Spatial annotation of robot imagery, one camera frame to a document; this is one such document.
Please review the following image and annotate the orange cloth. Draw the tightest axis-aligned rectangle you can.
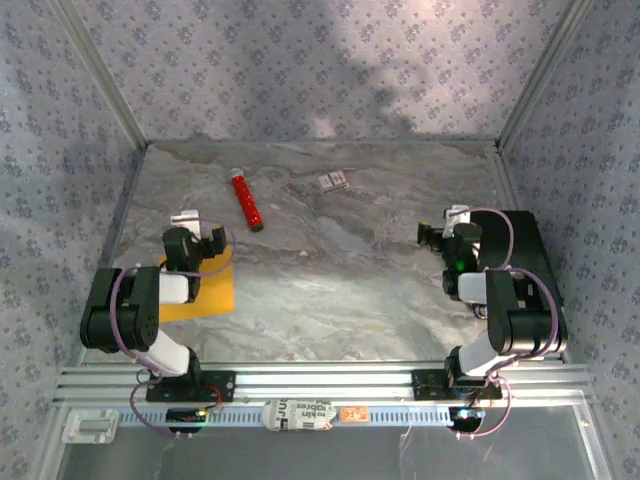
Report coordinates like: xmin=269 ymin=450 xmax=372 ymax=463
xmin=158 ymin=244 xmax=236 ymax=322

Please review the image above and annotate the red glitter tube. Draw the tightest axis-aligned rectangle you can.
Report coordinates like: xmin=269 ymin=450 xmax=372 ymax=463
xmin=229 ymin=168 xmax=265 ymax=234

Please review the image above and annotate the black hard case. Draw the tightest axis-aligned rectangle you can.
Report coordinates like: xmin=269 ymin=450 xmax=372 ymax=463
xmin=469 ymin=209 xmax=569 ymax=356

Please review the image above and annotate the small card box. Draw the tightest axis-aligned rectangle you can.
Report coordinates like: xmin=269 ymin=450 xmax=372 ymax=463
xmin=317 ymin=170 xmax=350 ymax=193

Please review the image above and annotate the black left controller board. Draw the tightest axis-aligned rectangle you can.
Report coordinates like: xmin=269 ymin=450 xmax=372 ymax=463
xmin=166 ymin=407 xmax=209 ymax=434

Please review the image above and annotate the black controller board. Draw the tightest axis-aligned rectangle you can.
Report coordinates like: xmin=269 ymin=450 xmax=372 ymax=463
xmin=166 ymin=407 xmax=209 ymax=434
xmin=448 ymin=407 xmax=485 ymax=431

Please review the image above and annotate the black right controller board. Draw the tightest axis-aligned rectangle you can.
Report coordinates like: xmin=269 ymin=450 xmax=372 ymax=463
xmin=448 ymin=407 xmax=485 ymax=431

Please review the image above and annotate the newspaper wrapped roll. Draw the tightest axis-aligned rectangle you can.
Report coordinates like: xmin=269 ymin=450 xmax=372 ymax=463
xmin=262 ymin=398 xmax=337 ymax=432

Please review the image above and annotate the clear acrylic panel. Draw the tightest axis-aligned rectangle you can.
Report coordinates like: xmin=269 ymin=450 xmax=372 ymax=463
xmin=54 ymin=424 xmax=601 ymax=480

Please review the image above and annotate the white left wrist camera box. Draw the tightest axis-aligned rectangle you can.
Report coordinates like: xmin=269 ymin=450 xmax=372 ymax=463
xmin=169 ymin=209 xmax=201 ymax=236

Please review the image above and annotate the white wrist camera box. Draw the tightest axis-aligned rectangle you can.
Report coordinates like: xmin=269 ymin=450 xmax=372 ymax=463
xmin=169 ymin=209 xmax=201 ymax=236
xmin=444 ymin=204 xmax=472 ymax=227

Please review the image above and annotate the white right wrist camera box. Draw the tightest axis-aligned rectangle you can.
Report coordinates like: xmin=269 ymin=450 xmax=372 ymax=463
xmin=444 ymin=204 xmax=472 ymax=227

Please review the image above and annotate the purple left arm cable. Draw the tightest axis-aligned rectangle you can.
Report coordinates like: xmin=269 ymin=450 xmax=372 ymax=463
xmin=112 ymin=217 xmax=239 ymax=441

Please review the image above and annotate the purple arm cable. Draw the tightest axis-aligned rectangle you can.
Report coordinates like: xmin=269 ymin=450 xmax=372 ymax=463
xmin=452 ymin=207 xmax=559 ymax=441
xmin=112 ymin=217 xmax=239 ymax=441

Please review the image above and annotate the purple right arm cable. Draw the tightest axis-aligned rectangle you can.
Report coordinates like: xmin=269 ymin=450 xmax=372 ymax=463
xmin=452 ymin=207 xmax=559 ymax=441

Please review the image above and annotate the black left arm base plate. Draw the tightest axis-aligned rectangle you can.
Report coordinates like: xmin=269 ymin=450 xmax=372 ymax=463
xmin=145 ymin=370 xmax=236 ymax=403

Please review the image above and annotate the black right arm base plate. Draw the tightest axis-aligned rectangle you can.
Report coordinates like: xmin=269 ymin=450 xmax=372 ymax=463
xmin=412 ymin=369 xmax=503 ymax=401

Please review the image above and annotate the aluminium mounting rail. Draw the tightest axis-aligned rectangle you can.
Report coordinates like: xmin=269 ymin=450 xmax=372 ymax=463
xmin=52 ymin=363 xmax=595 ymax=407

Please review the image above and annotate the grey slotted cable duct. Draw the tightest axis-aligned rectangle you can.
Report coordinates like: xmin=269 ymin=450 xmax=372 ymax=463
xmin=117 ymin=405 xmax=454 ymax=427

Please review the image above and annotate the aluminium frame post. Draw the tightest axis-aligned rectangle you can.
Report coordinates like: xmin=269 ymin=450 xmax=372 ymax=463
xmin=496 ymin=0 xmax=596 ymax=150
xmin=49 ymin=0 xmax=150 ymax=149

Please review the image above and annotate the white plastic bracket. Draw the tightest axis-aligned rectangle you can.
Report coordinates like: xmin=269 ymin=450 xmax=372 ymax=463
xmin=62 ymin=408 xmax=120 ymax=445

